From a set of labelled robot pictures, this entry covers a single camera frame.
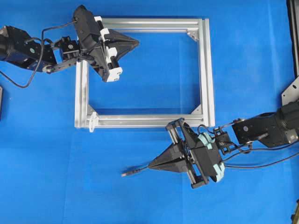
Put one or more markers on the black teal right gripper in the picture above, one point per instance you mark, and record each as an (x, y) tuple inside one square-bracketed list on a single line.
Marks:
[(191, 153)]

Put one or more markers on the black vertical rail right edge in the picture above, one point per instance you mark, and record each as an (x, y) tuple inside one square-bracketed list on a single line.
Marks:
[(293, 16)]

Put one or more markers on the dark object left edge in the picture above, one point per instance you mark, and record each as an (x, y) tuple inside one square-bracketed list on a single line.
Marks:
[(1, 99)]

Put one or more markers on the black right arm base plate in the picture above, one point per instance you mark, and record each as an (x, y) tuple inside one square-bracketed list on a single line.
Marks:
[(291, 93)]

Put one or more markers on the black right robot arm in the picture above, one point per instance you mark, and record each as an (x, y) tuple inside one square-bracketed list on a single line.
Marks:
[(272, 129)]

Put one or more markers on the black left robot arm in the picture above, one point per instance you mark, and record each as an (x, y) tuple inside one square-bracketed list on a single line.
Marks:
[(17, 47)]

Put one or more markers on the yellow black object bottom right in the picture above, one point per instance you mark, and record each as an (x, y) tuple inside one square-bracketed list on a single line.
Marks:
[(295, 215)]

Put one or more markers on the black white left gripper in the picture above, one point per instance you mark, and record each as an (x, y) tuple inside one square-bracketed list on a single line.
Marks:
[(94, 45)]

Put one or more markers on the silver aluminium extrusion frame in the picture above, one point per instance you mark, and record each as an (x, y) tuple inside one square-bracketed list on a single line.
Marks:
[(197, 29)]

